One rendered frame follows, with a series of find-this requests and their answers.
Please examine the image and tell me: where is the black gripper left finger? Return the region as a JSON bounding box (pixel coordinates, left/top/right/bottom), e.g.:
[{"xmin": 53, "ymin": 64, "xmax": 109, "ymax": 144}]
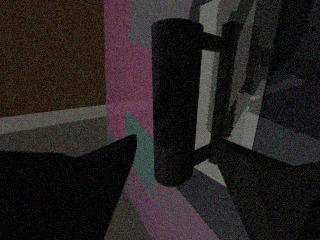
[{"xmin": 0, "ymin": 135, "xmax": 137, "ymax": 240}]

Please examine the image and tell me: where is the dark grey rectangular mat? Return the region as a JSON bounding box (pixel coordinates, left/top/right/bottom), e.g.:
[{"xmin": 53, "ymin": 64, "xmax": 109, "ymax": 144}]
[{"xmin": 176, "ymin": 0, "xmax": 320, "ymax": 240}]

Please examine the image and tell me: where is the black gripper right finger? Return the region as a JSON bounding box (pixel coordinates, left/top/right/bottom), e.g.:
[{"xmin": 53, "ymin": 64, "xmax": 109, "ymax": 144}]
[{"xmin": 212, "ymin": 137, "xmax": 320, "ymax": 240}]

